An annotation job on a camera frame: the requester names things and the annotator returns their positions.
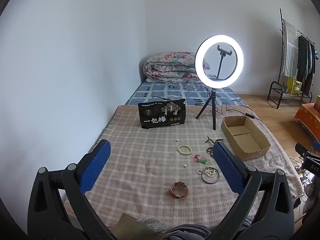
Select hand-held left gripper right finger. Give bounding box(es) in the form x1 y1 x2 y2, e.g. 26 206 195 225
212 141 295 240

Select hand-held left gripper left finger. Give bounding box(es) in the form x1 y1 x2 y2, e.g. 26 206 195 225
27 139 118 240

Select dark thin bangle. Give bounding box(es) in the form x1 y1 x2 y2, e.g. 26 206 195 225
201 166 221 184

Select pearl strand bracelet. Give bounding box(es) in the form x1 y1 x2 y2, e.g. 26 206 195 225
197 168 216 178

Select brown wooden bead necklace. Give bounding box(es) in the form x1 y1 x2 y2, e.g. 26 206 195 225
205 135 225 158

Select brown cardboard box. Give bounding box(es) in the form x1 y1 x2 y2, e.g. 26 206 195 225
220 116 271 162

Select white bead bracelet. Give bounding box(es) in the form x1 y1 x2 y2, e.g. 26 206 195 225
177 144 193 155

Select red strap wristwatch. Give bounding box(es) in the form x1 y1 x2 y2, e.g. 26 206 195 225
169 181 189 199

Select orange cloth covered box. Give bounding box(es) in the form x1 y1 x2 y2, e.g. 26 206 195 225
294 103 320 142

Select beige checked blanket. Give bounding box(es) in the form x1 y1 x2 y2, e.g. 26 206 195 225
62 104 303 232

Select black mini tripod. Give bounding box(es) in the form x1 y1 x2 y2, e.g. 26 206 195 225
196 89 220 130

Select yellow box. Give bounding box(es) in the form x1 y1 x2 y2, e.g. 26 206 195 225
287 77 302 95

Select brown flat board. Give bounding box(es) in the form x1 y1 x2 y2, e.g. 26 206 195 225
114 213 166 240

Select person's striped clothing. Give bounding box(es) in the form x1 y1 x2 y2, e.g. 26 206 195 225
164 224 214 240

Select black snack bag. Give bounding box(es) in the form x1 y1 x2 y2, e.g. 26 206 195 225
138 99 187 130

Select dark hanging clothes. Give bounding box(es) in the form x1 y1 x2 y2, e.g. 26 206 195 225
296 35 317 95

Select striped hanging towel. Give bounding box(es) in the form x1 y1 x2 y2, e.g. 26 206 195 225
282 20 300 78

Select black clothes rack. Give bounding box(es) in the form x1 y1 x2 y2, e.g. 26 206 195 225
278 8 316 103

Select folded floral quilt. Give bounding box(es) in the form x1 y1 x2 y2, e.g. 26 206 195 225
143 52 210 83

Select black phone holder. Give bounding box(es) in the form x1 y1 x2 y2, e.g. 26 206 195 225
215 44 233 80

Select green pendant red string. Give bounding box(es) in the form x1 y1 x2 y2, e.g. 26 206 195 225
192 153 208 165

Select black ring light cable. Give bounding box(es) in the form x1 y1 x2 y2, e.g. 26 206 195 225
206 87 263 123

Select white ring light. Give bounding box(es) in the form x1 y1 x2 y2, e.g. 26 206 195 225
195 35 244 82

